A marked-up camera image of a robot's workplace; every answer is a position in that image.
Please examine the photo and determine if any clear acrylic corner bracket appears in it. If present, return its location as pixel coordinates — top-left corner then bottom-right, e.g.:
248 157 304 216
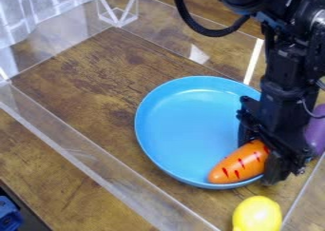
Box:
96 0 138 28

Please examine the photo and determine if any clear acrylic enclosure wall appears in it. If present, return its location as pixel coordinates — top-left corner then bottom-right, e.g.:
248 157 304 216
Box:
0 0 325 231

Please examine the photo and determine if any purple toy eggplant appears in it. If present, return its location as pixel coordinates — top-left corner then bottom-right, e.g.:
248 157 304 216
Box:
305 104 325 155

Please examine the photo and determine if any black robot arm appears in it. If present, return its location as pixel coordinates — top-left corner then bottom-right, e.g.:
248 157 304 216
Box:
221 0 325 185

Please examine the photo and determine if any black cable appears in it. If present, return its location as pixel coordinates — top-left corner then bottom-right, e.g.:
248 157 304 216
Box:
170 0 252 38

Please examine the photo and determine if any yellow toy lemon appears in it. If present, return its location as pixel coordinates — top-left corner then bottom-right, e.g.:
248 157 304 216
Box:
233 196 282 231

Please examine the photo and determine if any blue object at corner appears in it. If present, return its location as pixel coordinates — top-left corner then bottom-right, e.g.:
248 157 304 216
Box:
0 196 23 231

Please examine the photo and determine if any blue plastic plate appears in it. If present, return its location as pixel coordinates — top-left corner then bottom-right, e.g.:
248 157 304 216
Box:
135 76 262 189

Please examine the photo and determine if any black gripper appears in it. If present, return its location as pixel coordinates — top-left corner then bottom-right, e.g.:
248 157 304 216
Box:
238 77 318 186

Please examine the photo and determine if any orange toy carrot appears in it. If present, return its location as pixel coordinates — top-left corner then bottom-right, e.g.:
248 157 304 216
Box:
207 140 270 184

